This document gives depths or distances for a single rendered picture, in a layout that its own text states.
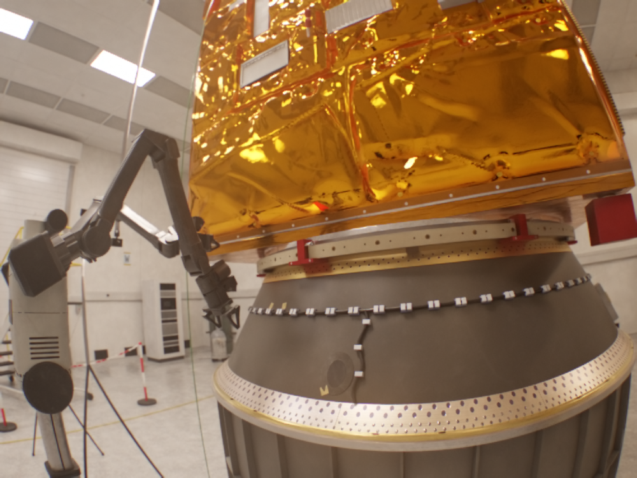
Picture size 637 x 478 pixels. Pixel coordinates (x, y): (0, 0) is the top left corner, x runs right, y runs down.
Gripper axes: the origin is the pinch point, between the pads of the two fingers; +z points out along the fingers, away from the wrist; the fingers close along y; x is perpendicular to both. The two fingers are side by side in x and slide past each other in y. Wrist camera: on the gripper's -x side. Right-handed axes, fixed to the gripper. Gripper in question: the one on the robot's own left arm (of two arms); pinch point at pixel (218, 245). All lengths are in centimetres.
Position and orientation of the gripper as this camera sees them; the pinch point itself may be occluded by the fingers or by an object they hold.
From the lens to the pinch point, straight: 146.9
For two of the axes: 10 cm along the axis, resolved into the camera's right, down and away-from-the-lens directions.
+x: 0.7, 9.9, -1.5
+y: -8.5, 1.4, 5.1
